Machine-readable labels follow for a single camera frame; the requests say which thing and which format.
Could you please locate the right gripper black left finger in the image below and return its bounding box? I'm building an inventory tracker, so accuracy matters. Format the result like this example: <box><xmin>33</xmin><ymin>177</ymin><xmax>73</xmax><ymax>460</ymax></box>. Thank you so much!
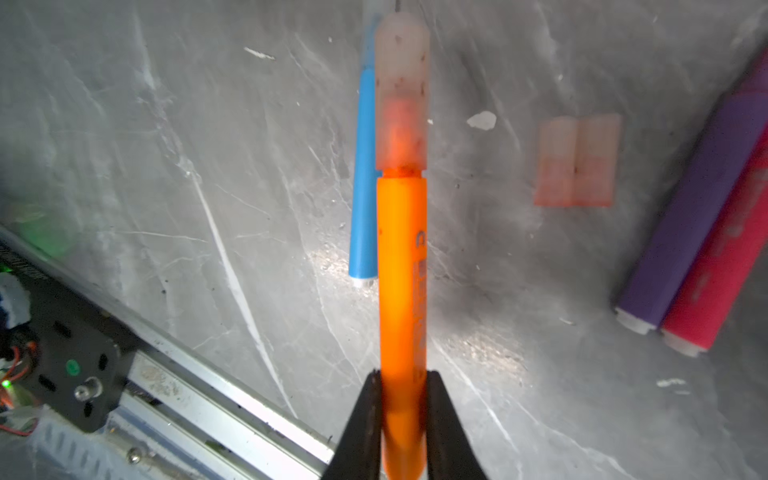
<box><xmin>321</xmin><ymin>370</ymin><xmax>383</xmax><ymax>480</ymax></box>

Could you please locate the orange marker pen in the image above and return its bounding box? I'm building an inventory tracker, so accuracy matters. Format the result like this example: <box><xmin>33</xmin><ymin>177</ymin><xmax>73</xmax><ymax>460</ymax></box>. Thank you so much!
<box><xmin>375</xmin><ymin>12</ymin><xmax>430</xmax><ymax>479</ymax></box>

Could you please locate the red marker pen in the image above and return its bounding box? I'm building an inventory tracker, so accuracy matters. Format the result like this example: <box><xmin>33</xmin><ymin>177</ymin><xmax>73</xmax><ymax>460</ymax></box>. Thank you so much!
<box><xmin>661</xmin><ymin>134</ymin><xmax>767</xmax><ymax>357</ymax></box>

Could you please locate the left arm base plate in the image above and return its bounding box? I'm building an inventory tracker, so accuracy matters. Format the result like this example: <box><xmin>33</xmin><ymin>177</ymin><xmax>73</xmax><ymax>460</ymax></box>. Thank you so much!
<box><xmin>1</xmin><ymin>267</ymin><xmax>138</xmax><ymax>433</ymax></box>

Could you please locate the translucent purple-pen cap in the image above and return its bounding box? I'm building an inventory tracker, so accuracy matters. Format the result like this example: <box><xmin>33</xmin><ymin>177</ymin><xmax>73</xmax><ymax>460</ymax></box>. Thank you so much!
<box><xmin>534</xmin><ymin>117</ymin><xmax>578</xmax><ymax>207</ymax></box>

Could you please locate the translucent red-pen cap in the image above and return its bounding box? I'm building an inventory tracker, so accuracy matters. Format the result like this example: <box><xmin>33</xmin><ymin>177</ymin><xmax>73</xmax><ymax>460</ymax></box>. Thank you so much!
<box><xmin>574</xmin><ymin>113</ymin><xmax>622</xmax><ymax>207</ymax></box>

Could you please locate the blue marker pen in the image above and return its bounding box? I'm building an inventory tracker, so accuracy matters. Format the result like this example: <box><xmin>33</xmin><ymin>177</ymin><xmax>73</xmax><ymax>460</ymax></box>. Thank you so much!
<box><xmin>348</xmin><ymin>14</ymin><xmax>382</xmax><ymax>288</ymax></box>

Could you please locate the purple marker pen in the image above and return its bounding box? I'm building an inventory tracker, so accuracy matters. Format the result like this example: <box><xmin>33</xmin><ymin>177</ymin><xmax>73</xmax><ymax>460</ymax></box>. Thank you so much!
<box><xmin>616</xmin><ymin>51</ymin><xmax>767</xmax><ymax>335</ymax></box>

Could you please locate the white vented cable duct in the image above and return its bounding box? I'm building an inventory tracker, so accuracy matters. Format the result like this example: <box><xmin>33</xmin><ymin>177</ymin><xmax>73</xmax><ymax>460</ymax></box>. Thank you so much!
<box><xmin>0</xmin><ymin>419</ymin><xmax>157</xmax><ymax>480</ymax></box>

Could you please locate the aluminium front rail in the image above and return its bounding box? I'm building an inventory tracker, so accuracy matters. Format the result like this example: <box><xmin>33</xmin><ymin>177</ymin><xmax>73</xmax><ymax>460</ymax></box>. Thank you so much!
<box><xmin>1</xmin><ymin>231</ymin><xmax>333</xmax><ymax>479</ymax></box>

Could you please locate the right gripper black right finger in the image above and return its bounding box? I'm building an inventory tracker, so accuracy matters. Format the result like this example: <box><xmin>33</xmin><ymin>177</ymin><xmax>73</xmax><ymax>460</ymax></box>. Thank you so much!
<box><xmin>425</xmin><ymin>371</ymin><xmax>487</xmax><ymax>480</ymax></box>

